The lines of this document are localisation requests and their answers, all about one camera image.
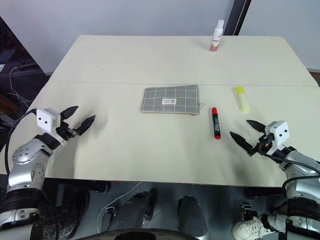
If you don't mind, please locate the dark robot right foot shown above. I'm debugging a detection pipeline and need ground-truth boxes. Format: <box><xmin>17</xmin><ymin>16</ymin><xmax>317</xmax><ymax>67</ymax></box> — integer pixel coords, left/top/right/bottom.
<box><xmin>176</xmin><ymin>195</ymin><xmax>210</xmax><ymax>237</ymax></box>

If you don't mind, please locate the grey checked pencil case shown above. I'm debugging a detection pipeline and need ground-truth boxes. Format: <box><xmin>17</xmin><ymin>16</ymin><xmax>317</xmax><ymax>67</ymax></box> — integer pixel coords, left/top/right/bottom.
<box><xmin>139</xmin><ymin>84</ymin><xmax>202</xmax><ymax>117</ymax></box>

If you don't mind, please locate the red and black marker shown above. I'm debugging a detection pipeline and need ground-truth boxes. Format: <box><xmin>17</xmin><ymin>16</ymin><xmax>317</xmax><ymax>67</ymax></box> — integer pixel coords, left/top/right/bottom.
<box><xmin>211</xmin><ymin>107</ymin><xmax>222</xmax><ymax>140</ymax></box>

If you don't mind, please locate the dark robot left foot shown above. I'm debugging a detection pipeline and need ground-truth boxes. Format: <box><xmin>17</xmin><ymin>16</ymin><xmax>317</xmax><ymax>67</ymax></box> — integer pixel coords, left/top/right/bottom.
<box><xmin>101</xmin><ymin>187</ymin><xmax>158</xmax><ymax>234</ymax></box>

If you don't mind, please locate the thin white cable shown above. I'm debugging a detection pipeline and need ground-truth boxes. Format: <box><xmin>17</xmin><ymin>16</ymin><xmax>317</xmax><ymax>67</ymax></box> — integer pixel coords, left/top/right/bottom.
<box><xmin>8</xmin><ymin>65</ymin><xmax>32</xmax><ymax>106</ymax></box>

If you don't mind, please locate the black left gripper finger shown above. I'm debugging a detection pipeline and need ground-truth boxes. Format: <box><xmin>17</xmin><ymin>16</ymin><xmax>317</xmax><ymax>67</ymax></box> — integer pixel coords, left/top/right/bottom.
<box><xmin>59</xmin><ymin>105</ymin><xmax>80</xmax><ymax>124</ymax></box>
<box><xmin>75</xmin><ymin>114</ymin><xmax>97</xmax><ymax>137</ymax></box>

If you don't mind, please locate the dark rounded robot torso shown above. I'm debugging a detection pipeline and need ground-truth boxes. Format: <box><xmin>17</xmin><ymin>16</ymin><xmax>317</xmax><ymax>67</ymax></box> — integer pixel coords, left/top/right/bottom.
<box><xmin>83</xmin><ymin>227</ymin><xmax>213</xmax><ymax>240</ymax></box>

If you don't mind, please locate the white sneaker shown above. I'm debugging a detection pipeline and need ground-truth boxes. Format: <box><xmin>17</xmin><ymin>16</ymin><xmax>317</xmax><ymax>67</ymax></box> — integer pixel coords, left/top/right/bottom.
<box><xmin>231</xmin><ymin>216</ymin><xmax>273</xmax><ymax>240</ymax></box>

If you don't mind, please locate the white and pink spray bottle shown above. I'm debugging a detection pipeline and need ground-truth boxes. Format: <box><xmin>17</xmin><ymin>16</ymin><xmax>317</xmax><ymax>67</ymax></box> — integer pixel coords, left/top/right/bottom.
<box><xmin>209</xmin><ymin>19</ymin><xmax>225</xmax><ymax>53</ymax></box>

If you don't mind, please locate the dark robot foot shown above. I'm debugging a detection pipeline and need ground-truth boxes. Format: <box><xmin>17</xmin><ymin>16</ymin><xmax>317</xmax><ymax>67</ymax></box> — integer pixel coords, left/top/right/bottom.
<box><xmin>176</xmin><ymin>195</ymin><xmax>210</xmax><ymax>237</ymax></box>
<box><xmin>101</xmin><ymin>187</ymin><xmax>158</xmax><ymax>234</ymax></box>

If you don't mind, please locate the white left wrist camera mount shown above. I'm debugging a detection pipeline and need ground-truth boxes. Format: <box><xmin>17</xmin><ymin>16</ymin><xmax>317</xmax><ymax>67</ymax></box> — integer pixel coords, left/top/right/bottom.
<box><xmin>36</xmin><ymin>108</ymin><xmax>65</xmax><ymax>146</ymax></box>

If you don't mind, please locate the yellow highlighter pen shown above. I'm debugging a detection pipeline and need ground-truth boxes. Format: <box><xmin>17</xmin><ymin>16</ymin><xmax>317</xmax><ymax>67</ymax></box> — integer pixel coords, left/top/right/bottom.
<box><xmin>235</xmin><ymin>86</ymin><xmax>250</xmax><ymax>114</ymax></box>

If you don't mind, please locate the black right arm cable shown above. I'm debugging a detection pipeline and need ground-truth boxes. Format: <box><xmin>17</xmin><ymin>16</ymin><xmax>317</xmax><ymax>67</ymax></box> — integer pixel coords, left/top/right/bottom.
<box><xmin>258</xmin><ymin>141</ymin><xmax>320</xmax><ymax>198</ymax></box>

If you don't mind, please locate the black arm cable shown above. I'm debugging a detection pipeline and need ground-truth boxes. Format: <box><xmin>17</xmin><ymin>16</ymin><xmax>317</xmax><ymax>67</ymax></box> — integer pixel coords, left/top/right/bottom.
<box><xmin>258</xmin><ymin>141</ymin><xmax>320</xmax><ymax>198</ymax></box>
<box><xmin>3</xmin><ymin>108</ymin><xmax>39</xmax><ymax>176</ymax></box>

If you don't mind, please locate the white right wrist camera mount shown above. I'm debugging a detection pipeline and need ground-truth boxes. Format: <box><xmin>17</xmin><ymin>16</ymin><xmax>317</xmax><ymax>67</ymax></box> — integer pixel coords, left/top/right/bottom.
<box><xmin>264</xmin><ymin>120</ymin><xmax>290</xmax><ymax>155</ymax></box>

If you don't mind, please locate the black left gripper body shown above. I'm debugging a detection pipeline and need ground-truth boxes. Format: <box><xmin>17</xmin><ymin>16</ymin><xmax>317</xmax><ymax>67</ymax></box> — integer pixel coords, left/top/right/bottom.
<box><xmin>55</xmin><ymin>120</ymin><xmax>78</xmax><ymax>141</ymax></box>

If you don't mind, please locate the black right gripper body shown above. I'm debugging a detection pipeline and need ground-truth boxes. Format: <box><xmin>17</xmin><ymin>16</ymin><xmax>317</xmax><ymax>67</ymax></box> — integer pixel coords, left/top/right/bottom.
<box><xmin>252</xmin><ymin>133</ymin><xmax>274</xmax><ymax>155</ymax></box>

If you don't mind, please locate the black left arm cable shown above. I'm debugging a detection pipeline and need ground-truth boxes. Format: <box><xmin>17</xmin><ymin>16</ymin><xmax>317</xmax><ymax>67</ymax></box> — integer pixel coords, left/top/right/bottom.
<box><xmin>3</xmin><ymin>108</ymin><xmax>39</xmax><ymax>176</ymax></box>

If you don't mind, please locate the black vertical post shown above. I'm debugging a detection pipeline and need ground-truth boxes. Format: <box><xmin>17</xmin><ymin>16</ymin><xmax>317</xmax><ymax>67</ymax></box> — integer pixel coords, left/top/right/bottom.
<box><xmin>224</xmin><ymin>0</ymin><xmax>252</xmax><ymax>36</ymax></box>

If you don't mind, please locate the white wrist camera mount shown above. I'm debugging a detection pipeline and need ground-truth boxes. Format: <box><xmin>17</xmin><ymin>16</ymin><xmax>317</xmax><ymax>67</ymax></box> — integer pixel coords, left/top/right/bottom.
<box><xmin>264</xmin><ymin>120</ymin><xmax>290</xmax><ymax>155</ymax></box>
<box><xmin>36</xmin><ymin>108</ymin><xmax>65</xmax><ymax>146</ymax></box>

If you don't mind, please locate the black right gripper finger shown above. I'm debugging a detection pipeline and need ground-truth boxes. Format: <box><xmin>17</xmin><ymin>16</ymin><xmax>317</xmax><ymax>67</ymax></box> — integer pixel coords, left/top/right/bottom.
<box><xmin>229</xmin><ymin>131</ymin><xmax>257</xmax><ymax>157</ymax></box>
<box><xmin>246</xmin><ymin>119</ymin><xmax>267</xmax><ymax>134</ymax></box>

